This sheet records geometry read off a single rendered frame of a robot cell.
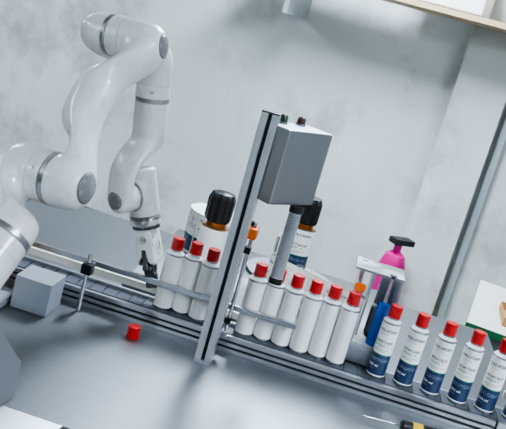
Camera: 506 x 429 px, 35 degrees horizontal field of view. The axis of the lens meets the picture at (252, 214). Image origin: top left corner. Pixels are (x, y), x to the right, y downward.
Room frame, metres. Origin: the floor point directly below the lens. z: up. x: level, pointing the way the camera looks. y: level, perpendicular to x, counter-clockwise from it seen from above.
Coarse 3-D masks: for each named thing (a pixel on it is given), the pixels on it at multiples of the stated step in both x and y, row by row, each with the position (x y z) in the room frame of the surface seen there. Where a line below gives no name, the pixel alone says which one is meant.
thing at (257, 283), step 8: (256, 264) 2.08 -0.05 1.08; (264, 264) 2.08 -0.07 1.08; (256, 272) 2.07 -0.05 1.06; (264, 272) 2.07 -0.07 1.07; (248, 280) 2.07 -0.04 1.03; (256, 280) 2.06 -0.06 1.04; (264, 280) 2.07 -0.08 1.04; (248, 288) 2.07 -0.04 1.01; (256, 288) 2.06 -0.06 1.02; (264, 288) 2.07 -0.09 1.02; (248, 296) 2.06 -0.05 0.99; (256, 296) 2.06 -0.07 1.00; (248, 304) 2.06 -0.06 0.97; (256, 304) 2.06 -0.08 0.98; (240, 312) 2.07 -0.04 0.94; (240, 320) 2.06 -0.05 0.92; (248, 320) 2.06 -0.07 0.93; (240, 328) 2.06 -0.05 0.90; (248, 328) 2.06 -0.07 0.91
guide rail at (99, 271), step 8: (32, 248) 2.18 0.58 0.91; (40, 256) 2.18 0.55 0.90; (48, 256) 2.18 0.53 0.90; (56, 256) 2.17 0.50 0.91; (64, 256) 2.18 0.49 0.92; (64, 264) 2.17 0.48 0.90; (72, 264) 2.17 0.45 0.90; (80, 264) 2.17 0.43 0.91; (96, 272) 2.16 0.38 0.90; (104, 272) 2.16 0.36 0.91; (112, 272) 2.16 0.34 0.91; (120, 280) 2.15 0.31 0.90; (128, 280) 2.15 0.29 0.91; (136, 280) 2.15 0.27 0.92; (144, 288) 2.15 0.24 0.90; (152, 288) 2.15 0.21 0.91; (232, 312) 2.12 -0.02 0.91; (256, 320) 2.12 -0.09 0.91
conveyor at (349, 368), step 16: (64, 272) 2.15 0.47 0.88; (96, 288) 2.11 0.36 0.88; (112, 288) 2.14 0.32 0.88; (144, 304) 2.09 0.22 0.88; (192, 320) 2.07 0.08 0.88; (240, 336) 2.05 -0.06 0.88; (288, 352) 2.03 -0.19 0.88; (336, 368) 2.02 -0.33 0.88; (352, 368) 2.05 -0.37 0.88; (384, 384) 2.01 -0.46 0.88; (416, 384) 2.06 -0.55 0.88; (448, 400) 2.01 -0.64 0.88; (496, 416) 2.00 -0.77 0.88
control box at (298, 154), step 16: (288, 128) 1.93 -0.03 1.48; (304, 128) 2.01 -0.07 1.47; (272, 144) 1.93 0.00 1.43; (288, 144) 1.91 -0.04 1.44; (304, 144) 1.96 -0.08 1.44; (320, 144) 2.00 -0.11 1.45; (272, 160) 1.92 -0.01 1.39; (288, 160) 1.92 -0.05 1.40; (304, 160) 1.97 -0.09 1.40; (320, 160) 2.02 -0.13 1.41; (272, 176) 1.91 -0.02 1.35; (288, 176) 1.94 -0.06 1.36; (304, 176) 1.98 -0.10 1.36; (320, 176) 2.03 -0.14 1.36; (272, 192) 1.91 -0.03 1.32; (288, 192) 1.95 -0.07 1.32; (304, 192) 2.00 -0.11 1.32
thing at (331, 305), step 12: (336, 288) 2.06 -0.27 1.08; (324, 300) 2.06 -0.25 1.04; (336, 300) 2.06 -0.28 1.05; (324, 312) 2.05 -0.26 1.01; (336, 312) 2.05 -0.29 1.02; (324, 324) 2.05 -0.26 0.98; (312, 336) 2.06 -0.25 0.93; (324, 336) 2.05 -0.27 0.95; (312, 348) 2.05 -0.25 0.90; (324, 348) 2.05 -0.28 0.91
